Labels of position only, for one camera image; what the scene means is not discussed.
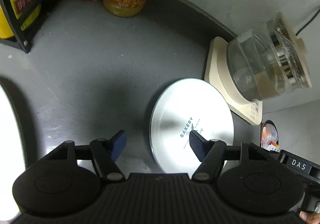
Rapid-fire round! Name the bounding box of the white bakery plate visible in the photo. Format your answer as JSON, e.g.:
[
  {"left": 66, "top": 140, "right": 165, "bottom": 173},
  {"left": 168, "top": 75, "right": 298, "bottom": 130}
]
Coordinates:
[{"left": 149, "top": 78, "right": 234, "bottom": 175}]

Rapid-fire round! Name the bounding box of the large white plate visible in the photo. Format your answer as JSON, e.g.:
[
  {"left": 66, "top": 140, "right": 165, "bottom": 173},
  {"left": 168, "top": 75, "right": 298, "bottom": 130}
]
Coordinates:
[{"left": 0, "top": 87, "right": 25, "bottom": 223}]

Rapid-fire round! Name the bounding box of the right hand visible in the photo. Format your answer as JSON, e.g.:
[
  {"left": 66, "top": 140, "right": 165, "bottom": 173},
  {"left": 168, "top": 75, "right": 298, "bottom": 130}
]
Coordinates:
[{"left": 299, "top": 211, "right": 320, "bottom": 224}]

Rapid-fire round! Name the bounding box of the glass kettle with beige lid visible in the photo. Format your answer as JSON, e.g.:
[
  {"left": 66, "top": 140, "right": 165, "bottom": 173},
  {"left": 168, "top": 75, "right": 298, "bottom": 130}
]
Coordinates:
[{"left": 226, "top": 12, "right": 312, "bottom": 102}]

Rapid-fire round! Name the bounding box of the black spice rack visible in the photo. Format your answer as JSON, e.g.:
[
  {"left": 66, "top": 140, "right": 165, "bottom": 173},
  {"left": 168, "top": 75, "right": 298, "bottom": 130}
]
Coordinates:
[{"left": 1, "top": 0, "right": 47, "bottom": 54}]

